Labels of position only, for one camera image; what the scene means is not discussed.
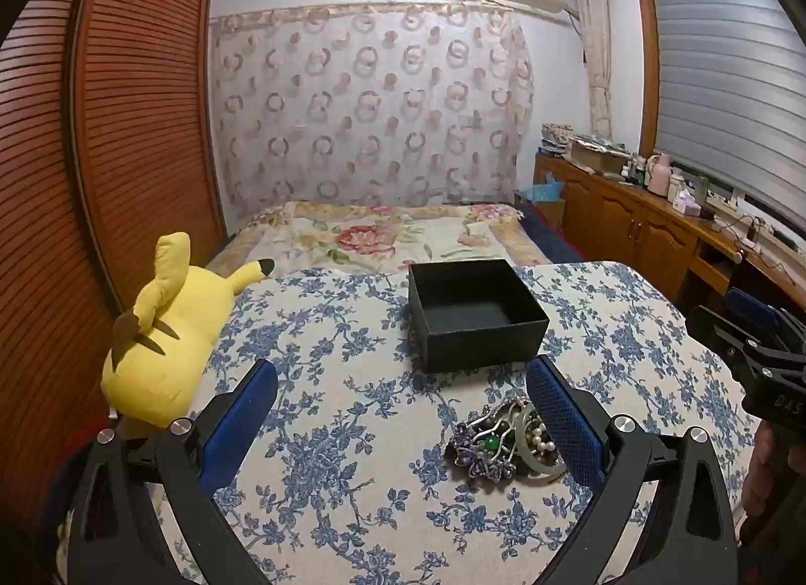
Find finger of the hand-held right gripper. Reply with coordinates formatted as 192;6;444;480
725;288;806;347
685;304;766;385

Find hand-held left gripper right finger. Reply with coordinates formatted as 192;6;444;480
525;355;741;585

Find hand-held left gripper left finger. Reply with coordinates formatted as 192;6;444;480
63;360;281;585

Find white pearl necklace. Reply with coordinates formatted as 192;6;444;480
527;422;559;455

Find silver bangle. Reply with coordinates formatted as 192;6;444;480
513;402;568;478

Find silver pendant chain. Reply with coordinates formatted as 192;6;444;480
462;402;522;435

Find black cardboard box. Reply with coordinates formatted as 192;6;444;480
408;258;550;375

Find person's right hand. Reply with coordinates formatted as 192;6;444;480
741;419;778;523

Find blue floral tablecloth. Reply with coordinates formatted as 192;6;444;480
56;261;782;585

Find yellow plush toy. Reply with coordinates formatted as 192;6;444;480
102;232;276;430

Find tissue box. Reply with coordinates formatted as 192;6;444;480
671;188;704;218

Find wooden side cabinet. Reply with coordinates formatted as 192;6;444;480
534;150;806;324

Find pink kettle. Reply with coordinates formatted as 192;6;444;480
647;152;672;196

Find brown cardboard box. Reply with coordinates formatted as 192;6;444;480
568;141;631;176

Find blue plastic bag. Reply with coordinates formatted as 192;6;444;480
516;172;568;206

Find pink floral blanket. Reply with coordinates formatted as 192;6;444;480
207;201;556;277

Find grey window blind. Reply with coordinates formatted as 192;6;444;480
647;0;806;230

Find stack of papers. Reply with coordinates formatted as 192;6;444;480
542;122;575;155

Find lace wrapped pipe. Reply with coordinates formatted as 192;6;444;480
570;0;616;143

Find wooden louvred wardrobe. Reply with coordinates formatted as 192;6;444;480
0;0;229;536

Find circle patterned curtain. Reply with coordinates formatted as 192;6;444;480
208;1;536;216

